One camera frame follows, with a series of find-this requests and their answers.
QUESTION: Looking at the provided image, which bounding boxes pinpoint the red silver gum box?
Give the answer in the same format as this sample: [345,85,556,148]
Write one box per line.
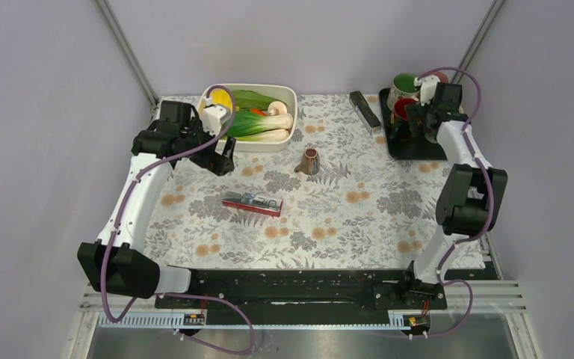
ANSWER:
[221,191,283,217]

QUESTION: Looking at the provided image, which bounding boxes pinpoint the floral tablecloth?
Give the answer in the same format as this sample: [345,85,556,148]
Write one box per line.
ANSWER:
[144,94,451,269]

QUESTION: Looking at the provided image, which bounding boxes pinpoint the white vegetable tray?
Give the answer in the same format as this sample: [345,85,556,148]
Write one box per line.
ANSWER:
[223,83,300,153]

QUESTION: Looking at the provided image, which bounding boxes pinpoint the black rectangular box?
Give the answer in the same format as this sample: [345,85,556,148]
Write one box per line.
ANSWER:
[349,90,382,135]

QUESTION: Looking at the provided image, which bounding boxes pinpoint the mushroom toy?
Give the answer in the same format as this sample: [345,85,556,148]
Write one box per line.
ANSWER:
[267,101,288,116]

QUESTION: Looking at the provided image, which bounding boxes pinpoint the cream christmas mug green inside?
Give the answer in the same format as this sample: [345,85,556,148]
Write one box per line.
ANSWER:
[386,73,419,110]

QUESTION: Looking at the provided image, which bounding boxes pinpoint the black tray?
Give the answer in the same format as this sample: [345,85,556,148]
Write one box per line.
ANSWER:
[378,88,447,161]

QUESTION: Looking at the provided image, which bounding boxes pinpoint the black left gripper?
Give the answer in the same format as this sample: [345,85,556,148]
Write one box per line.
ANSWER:
[181,117,235,175]

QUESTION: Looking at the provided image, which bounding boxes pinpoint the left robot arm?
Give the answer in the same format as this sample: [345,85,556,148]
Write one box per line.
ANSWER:
[77,100,236,307]

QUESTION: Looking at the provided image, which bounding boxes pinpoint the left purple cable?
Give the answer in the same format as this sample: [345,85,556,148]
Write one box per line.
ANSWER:
[99,85,256,356]

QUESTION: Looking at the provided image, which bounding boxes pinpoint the green leek stalk toy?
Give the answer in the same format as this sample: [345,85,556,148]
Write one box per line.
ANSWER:
[236,129,290,143]

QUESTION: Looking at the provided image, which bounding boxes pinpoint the green bok choy toy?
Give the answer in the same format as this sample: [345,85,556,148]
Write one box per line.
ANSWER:
[227,111,293,138]

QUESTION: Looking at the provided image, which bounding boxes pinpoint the black interior mug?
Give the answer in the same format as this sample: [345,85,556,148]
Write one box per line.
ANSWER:
[389,98,418,142]

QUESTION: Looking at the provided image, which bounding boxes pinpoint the green leaf vegetable toy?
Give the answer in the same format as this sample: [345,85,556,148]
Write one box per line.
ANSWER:
[232,90,277,111]

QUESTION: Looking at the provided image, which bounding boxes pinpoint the white napa cabbage toy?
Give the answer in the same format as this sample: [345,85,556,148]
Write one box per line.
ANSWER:
[203,88,234,111]

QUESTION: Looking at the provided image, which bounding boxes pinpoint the small brown mug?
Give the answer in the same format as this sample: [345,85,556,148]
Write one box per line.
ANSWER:
[294,148,320,176]

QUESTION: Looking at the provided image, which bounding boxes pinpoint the pink ghost pattern mug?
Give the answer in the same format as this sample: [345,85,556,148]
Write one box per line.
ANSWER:
[433,71,449,83]

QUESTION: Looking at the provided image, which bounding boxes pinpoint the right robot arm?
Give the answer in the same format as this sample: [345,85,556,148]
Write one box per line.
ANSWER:
[397,76,508,308]

